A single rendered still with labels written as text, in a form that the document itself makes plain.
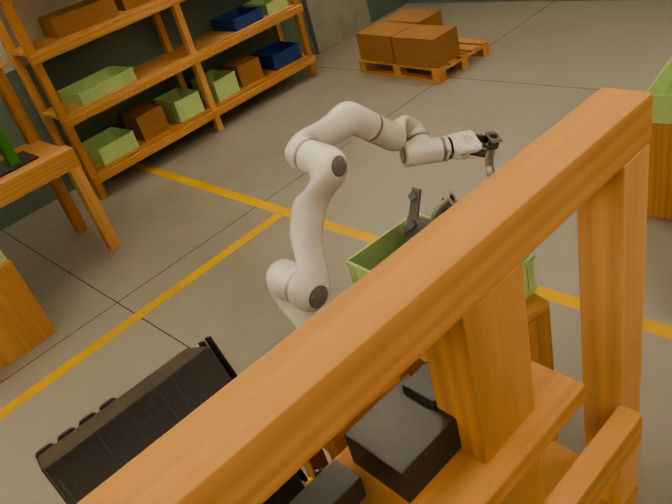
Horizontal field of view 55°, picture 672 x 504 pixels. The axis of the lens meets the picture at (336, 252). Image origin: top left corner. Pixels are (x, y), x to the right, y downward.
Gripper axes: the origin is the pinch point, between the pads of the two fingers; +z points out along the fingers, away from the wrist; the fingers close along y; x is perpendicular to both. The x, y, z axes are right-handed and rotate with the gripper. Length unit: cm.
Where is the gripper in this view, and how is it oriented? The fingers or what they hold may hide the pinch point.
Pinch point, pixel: (490, 142)
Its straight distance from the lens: 227.7
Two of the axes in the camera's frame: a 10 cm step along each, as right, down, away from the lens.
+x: -0.3, 6.7, 7.4
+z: 9.7, -1.6, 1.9
